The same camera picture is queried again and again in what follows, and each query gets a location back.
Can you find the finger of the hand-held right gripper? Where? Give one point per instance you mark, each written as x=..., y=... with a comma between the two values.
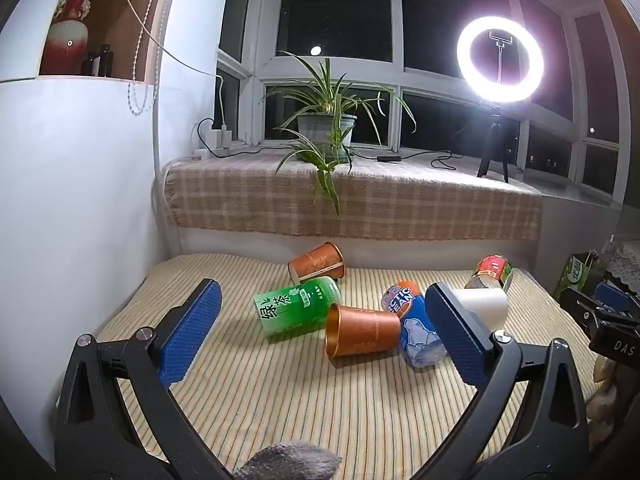
x=612, y=296
x=580, y=310

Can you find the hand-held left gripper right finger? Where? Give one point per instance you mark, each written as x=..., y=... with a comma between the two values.
x=460, y=332

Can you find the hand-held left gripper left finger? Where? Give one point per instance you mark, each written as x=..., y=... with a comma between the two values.
x=190, y=332

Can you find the orange paper cup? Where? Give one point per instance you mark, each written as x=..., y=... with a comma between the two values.
x=317, y=262
x=362, y=331

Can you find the white cup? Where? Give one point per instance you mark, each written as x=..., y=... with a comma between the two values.
x=482, y=306

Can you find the blue and orange printed cup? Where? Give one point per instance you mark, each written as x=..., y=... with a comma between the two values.
x=412, y=327

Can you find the red printed cup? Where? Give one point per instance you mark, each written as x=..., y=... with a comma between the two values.
x=492, y=272

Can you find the green printed cup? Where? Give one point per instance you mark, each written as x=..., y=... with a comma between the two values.
x=295, y=306

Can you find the green carton box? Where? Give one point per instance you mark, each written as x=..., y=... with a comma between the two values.
x=575, y=272

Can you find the white lace cloth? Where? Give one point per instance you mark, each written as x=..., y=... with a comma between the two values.
x=622, y=260

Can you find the striped mat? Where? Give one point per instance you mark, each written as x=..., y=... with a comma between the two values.
x=280, y=400

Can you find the plaid cloth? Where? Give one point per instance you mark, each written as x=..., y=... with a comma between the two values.
x=400, y=200

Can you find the grey cloth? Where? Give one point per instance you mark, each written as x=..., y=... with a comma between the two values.
x=287, y=461

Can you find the white power strip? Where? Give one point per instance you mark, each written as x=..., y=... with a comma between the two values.
x=207, y=152

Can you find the black tripod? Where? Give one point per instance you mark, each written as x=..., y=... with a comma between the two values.
x=494, y=147

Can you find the white charger plug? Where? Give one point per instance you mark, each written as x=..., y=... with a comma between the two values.
x=220, y=137

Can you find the potted spider plant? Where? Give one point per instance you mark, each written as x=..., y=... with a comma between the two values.
x=327, y=132

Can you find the dark bottle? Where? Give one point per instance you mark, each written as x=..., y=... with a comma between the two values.
x=105, y=62
x=90, y=65

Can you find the red porcelain vase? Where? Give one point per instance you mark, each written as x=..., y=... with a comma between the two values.
x=67, y=35

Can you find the white window frame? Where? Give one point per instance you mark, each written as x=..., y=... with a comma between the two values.
x=257, y=60

